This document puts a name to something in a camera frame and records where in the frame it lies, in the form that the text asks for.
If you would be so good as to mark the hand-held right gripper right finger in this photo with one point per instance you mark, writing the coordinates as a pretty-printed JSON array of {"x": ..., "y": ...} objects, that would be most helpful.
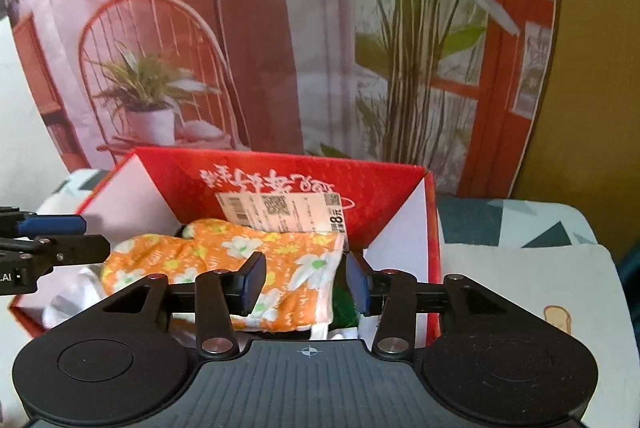
[{"x": 360, "y": 283}]

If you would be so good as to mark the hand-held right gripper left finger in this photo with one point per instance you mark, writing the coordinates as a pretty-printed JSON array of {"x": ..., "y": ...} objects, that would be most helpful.
[{"x": 252, "y": 283}]

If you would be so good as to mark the orange floral oven mitt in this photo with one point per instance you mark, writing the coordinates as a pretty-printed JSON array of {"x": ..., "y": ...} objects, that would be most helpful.
[{"x": 200, "y": 248}]

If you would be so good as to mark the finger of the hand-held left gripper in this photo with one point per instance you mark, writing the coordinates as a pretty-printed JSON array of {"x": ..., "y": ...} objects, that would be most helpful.
[
  {"x": 55, "y": 224},
  {"x": 75, "y": 248}
]

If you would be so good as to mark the green knit pouch with tassel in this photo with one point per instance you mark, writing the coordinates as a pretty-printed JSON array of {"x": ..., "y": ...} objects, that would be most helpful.
[{"x": 345, "y": 308}]

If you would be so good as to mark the white printed bed sheet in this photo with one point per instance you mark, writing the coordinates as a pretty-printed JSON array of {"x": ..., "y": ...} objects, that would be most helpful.
[{"x": 575, "y": 283}]

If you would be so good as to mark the red strawberry print box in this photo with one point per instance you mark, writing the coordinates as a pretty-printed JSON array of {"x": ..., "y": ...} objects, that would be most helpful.
[{"x": 300, "y": 178}]

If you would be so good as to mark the white board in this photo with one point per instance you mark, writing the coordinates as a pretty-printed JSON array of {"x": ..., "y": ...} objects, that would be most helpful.
[{"x": 20, "y": 133}]

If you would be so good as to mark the wall poster with chair and plants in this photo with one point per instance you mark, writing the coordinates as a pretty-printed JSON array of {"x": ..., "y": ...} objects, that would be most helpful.
[{"x": 300, "y": 33}]

